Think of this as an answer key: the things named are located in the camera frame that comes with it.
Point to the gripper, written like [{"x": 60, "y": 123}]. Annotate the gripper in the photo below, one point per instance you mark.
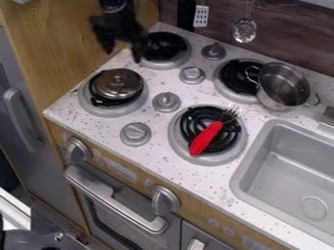
[{"x": 116, "y": 27}]

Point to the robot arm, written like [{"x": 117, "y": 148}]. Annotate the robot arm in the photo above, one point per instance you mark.
[{"x": 114, "y": 6}]

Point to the silver lid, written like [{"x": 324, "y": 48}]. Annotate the silver lid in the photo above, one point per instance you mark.
[{"x": 118, "y": 83}]

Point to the toy stove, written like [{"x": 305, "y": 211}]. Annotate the toy stove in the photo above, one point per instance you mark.
[{"x": 165, "y": 102}]

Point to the black tool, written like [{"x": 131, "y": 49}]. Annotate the black tool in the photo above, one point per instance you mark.
[{"x": 185, "y": 15}]

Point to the white slotted spatula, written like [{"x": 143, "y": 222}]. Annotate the white slotted spatula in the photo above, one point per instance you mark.
[{"x": 201, "y": 15}]

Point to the silver strainer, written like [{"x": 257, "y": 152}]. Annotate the silver strainer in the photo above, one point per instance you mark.
[{"x": 244, "y": 30}]

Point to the grey toy fridge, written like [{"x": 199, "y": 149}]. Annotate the grey toy fridge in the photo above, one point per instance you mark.
[{"x": 26, "y": 130}]

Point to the silver pot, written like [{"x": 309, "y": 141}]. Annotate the silver pot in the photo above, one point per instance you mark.
[{"x": 282, "y": 87}]

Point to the toy sink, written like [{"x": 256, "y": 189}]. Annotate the toy sink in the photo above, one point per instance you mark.
[{"x": 290, "y": 175}]

